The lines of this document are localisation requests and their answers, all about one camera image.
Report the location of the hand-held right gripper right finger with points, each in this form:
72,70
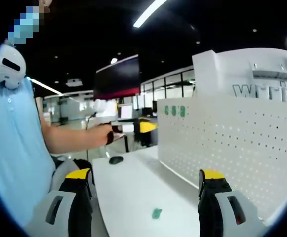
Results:
212,209

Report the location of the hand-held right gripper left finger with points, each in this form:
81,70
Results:
79,209

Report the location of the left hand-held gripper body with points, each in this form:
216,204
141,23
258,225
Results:
106,111

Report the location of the green hook assembly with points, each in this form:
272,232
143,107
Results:
174,110
156,213
182,111
166,110

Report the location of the white perforated mounting plate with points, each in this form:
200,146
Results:
232,148

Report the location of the person's left hand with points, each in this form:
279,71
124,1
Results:
110,137

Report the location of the open laptop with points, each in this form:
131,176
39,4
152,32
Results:
126,111

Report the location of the white laptop stand table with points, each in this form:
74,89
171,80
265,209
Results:
126,144

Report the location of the person's grey trousers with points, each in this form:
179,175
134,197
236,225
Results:
64,172

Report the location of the black computer mouse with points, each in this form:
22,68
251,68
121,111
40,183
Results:
116,160

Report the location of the thin ceiling light strip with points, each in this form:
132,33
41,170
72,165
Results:
47,87

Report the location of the person in light blue shirt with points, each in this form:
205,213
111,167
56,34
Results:
14,148

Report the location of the white chest-worn device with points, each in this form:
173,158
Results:
7,71

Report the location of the curved white ceiling light strip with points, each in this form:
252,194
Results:
149,12

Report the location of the large black wall screen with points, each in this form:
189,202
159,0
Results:
118,79

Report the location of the white lettered wall panel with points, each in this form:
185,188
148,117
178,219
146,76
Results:
219,71

